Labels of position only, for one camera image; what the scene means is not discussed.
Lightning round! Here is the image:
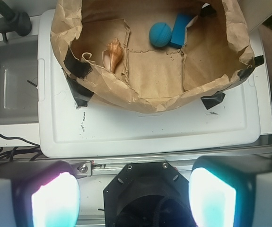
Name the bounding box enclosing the glowing white gripper right finger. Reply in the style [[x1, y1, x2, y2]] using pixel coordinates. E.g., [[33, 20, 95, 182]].
[[189, 155, 272, 227]]

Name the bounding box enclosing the glowing white gripper left finger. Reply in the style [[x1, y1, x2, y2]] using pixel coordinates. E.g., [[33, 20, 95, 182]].
[[0, 161, 80, 227]]

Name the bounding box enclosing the blue ball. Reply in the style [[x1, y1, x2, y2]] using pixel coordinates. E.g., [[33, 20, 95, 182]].
[[149, 22, 172, 48]]

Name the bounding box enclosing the white plastic lid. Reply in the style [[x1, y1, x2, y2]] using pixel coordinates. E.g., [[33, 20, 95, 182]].
[[38, 10, 261, 158]]

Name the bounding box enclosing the grey plastic sink basin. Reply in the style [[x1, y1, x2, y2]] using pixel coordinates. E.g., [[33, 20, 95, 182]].
[[0, 35, 38, 125]]

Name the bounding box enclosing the brown paper bag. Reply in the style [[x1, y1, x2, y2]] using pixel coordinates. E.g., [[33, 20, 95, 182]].
[[51, 0, 255, 114]]

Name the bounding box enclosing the orange spiral seashell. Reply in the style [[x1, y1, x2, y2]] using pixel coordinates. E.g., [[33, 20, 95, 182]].
[[102, 37, 123, 73]]

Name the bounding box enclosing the black faucet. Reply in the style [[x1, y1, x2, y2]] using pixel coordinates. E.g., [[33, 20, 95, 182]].
[[0, 0, 32, 43]]

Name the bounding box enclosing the blue foam block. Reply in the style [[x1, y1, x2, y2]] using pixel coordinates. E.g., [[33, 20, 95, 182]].
[[169, 14, 193, 49]]

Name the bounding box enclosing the black cable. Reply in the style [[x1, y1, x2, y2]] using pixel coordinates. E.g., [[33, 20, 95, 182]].
[[0, 122, 41, 146]]

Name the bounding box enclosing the aluminium rail frame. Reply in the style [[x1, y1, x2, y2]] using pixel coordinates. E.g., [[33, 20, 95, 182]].
[[0, 144, 272, 177]]

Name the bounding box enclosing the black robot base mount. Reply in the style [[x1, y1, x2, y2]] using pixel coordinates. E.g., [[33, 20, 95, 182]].
[[103, 162, 196, 227]]

